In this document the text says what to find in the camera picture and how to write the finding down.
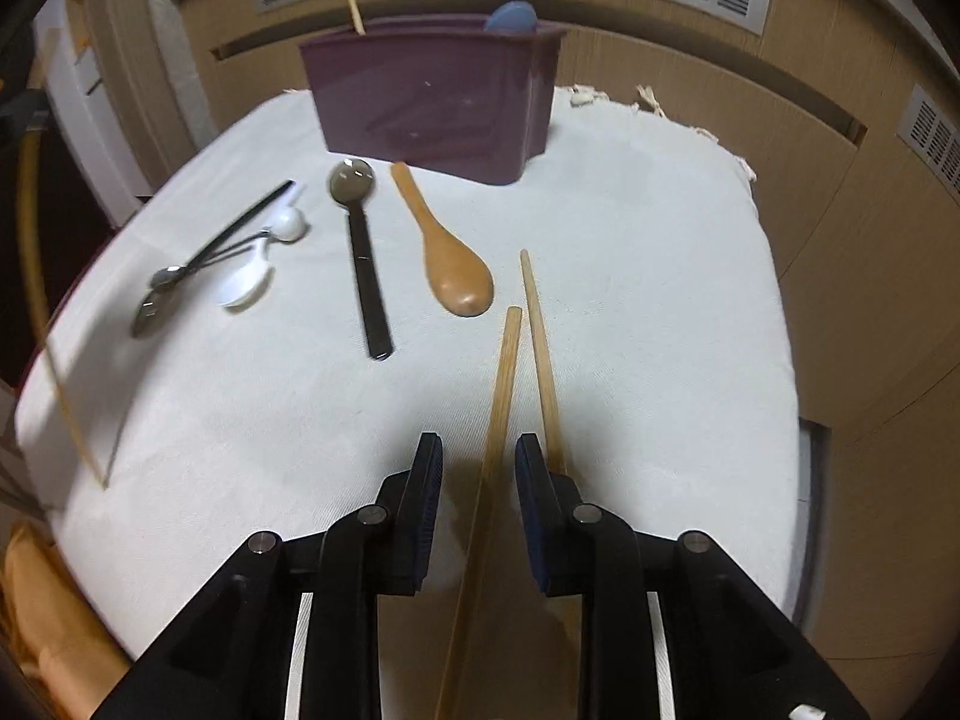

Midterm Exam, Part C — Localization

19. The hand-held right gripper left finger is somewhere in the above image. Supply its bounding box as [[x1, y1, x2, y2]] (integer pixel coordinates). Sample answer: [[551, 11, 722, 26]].
[[94, 431, 445, 720]]

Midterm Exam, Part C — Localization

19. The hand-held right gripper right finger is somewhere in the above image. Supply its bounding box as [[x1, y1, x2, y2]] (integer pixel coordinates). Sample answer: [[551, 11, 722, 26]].
[[514, 432, 872, 720]]

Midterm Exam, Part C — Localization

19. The purple plastic container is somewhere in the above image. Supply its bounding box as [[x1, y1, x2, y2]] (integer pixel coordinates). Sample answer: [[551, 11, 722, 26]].
[[298, 13, 569, 187]]

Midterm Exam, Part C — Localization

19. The white tablecloth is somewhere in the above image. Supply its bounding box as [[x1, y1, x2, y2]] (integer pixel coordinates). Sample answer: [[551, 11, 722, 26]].
[[15, 82, 802, 661]]

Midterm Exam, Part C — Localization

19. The wooden spoon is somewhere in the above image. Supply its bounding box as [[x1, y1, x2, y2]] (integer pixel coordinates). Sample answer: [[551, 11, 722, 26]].
[[390, 161, 496, 317]]

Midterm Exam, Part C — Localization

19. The orange cloth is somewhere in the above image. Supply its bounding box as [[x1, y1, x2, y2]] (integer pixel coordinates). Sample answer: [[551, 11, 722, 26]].
[[0, 521, 132, 720]]

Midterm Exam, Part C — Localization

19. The blue spoon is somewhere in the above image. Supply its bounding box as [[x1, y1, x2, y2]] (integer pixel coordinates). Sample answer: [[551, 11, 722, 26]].
[[482, 1, 539, 35]]

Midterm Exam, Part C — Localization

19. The small grey vent grille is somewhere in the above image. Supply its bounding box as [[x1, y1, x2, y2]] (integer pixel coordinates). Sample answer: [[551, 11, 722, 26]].
[[896, 86, 960, 200]]

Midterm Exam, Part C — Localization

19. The black-handled large metal spoon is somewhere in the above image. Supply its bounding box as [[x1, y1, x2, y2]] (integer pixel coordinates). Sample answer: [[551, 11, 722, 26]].
[[326, 158, 395, 361]]

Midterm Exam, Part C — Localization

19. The slim black-handled metal spoon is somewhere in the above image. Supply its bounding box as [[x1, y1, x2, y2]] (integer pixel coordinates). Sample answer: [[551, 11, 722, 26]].
[[131, 229, 271, 338], [148, 180, 295, 293]]

